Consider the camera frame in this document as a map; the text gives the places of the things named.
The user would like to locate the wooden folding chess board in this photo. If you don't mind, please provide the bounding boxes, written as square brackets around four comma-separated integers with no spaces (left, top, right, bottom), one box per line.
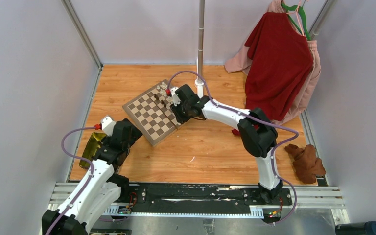
[122,79,182,146]

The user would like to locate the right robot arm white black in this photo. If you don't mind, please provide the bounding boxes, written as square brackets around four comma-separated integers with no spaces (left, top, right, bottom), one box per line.
[165,85,283,205]

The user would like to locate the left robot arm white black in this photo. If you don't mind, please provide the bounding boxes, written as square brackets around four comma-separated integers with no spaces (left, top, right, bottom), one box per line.
[41,116,142,235]

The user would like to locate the gold metal tray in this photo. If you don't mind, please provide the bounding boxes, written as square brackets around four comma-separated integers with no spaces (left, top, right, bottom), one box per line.
[82,132,107,161]

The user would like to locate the white stand base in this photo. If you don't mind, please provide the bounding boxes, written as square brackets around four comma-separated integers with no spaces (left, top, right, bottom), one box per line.
[194,77,204,98]

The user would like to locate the pink garment on hanger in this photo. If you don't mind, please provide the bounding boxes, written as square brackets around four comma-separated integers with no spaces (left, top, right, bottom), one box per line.
[224,0,322,126]

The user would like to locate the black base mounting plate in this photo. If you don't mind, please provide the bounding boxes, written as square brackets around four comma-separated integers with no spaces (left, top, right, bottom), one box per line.
[98,182,293,215]

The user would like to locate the red shirt on hanger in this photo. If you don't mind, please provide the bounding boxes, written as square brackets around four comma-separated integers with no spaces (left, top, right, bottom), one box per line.
[232,11,314,136]

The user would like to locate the grey metal stand pole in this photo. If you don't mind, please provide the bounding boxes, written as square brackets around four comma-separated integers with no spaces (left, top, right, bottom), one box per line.
[196,0,205,76]

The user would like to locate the brown crumpled cloth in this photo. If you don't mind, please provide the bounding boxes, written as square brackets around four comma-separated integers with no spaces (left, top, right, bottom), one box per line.
[284,144,327,184]

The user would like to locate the green clothes hanger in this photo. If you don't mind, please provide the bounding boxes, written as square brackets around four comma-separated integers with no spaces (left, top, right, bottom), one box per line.
[281,0,312,41]

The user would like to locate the dark blue bottle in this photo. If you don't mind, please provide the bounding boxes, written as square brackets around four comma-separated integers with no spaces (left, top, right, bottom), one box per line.
[335,221,376,235]

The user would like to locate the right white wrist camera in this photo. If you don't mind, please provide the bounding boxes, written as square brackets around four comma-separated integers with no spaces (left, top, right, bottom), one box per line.
[165,87,181,106]

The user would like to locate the aluminium rail frame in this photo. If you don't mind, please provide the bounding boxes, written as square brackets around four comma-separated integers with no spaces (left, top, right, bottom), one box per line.
[42,182,350,235]

